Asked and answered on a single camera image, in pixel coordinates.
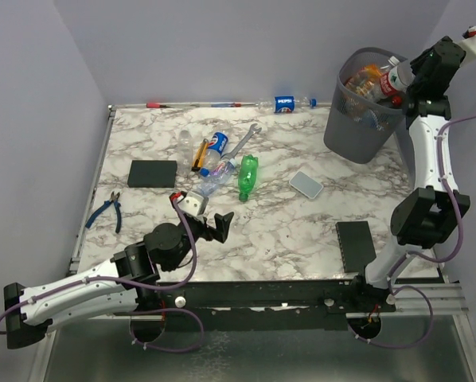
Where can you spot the large orange label bottle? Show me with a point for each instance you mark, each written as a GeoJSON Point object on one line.
{"type": "Point", "coordinates": [366, 82]}

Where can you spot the grey white rectangular pad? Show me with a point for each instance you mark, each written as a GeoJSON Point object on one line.
{"type": "Point", "coordinates": [306, 185]}

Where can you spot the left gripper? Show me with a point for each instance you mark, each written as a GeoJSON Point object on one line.
{"type": "Point", "coordinates": [220, 231]}

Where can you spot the red green label water bottle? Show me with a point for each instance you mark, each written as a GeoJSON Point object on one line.
{"type": "Point", "coordinates": [395, 80]}

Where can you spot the Pepsi bottle at back edge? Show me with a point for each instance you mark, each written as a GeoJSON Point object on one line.
{"type": "Point", "coordinates": [286, 104]}

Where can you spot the Pepsi bottle blue label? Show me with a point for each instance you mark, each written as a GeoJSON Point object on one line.
{"type": "Point", "coordinates": [213, 153]}

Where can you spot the green plastic bottle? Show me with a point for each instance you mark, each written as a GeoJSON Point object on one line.
{"type": "Point", "coordinates": [247, 176]}

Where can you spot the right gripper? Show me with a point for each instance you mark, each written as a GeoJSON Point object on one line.
{"type": "Point", "coordinates": [417, 64]}

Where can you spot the grey mesh waste bin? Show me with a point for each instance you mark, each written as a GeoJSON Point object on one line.
{"type": "Point", "coordinates": [344, 135]}

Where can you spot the red handled screwdriver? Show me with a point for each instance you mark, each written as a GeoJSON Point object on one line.
{"type": "Point", "coordinates": [157, 106]}

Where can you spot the clear empty bottle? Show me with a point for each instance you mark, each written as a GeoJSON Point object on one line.
{"type": "Point", "coordinates": [185, 148]}

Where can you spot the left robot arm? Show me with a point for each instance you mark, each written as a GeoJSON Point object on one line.
{"type": "Point", "coordinates": [131, 282]}

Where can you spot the clear bottle purple label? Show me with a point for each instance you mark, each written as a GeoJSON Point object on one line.
{"type": "Point", "coordinates": [216, 178]}

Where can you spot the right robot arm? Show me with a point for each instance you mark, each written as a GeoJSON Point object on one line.
{"type": "Point", "coordinates": [435, 207]}

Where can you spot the black notebook right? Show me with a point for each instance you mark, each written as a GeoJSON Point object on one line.
{"type": "Point", "coordinates": [356, 245]}

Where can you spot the silver open-end wrench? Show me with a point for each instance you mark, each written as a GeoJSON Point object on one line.
{"type": "Point", "coordinates": [253, 130]}

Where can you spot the blue label water bottle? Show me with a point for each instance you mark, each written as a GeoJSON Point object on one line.
{"type": "Point", "coordinates": [376, 120]}

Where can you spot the blue handled screwdriver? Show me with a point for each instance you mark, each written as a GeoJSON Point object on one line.
{"type": "Point", "coordinates": [226, 105]}

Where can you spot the red label clear bottle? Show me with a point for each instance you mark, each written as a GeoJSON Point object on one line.
{"type": "Point", "coordinates": [396, 101]}

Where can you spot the black box left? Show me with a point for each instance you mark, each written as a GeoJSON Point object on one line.
{"type": "Point", "coordinates": [156, 174]}

